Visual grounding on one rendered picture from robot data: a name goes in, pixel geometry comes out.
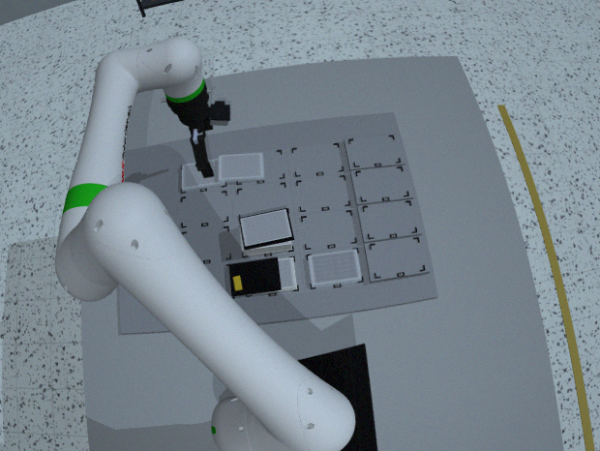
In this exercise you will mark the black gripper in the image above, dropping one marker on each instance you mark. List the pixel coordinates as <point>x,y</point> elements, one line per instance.
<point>196,126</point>

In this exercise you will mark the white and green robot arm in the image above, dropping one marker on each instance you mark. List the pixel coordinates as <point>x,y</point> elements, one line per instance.
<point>127,235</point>

